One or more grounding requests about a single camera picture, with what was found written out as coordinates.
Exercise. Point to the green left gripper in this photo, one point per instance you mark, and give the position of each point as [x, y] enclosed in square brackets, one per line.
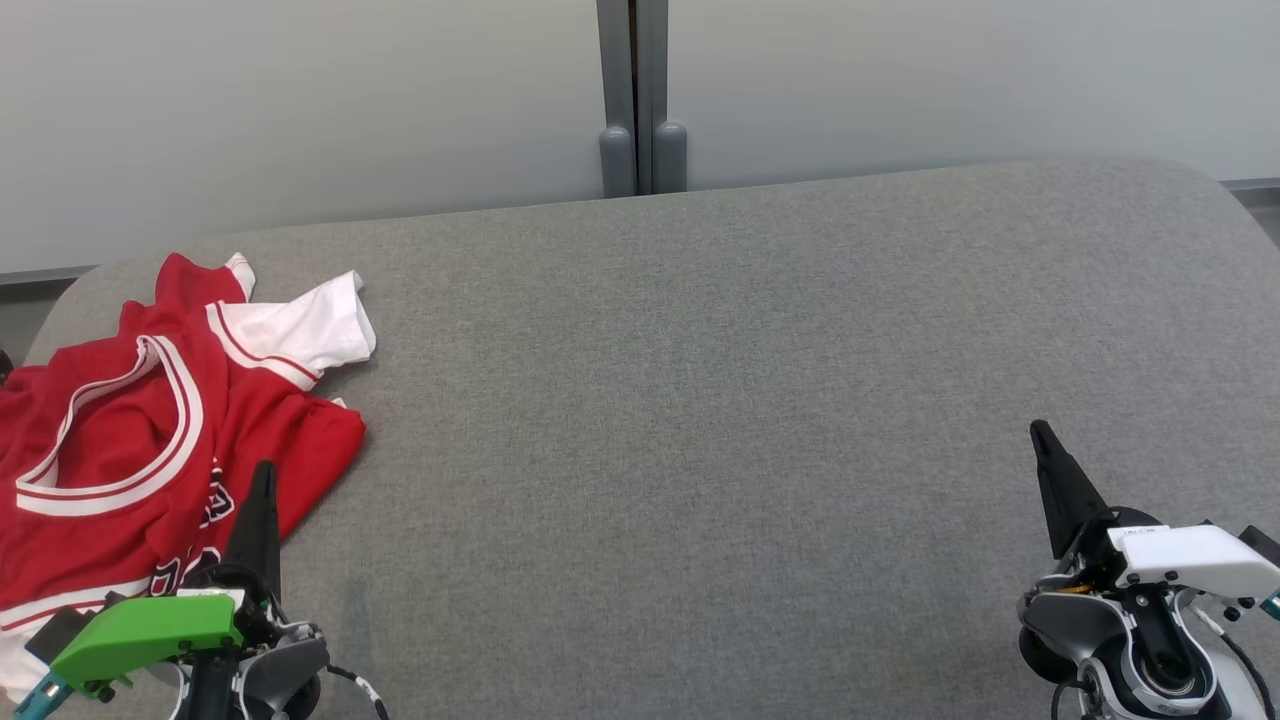
[150, 630]

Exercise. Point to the grey partition frame post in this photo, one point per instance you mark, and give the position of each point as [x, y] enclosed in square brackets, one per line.
[670, 150]
[617, 150]

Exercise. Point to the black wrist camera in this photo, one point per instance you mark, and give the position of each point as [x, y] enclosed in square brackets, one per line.
[55, 632]
[1262, 545]

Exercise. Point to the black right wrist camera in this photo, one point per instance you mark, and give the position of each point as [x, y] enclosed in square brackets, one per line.
[1262, 545]

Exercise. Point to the red Bulls basketball jersey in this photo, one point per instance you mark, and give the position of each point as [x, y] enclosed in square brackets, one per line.
[100, 545]

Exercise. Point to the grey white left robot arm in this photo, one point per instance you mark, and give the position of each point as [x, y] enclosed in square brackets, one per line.
[290, 660]

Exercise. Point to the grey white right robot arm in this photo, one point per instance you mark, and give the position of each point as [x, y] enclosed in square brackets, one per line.
[1070, 620]

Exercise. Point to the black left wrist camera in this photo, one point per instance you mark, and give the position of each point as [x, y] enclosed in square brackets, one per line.
[55, 632]

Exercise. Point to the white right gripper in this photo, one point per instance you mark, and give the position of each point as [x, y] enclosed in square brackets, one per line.
[1190, 560]

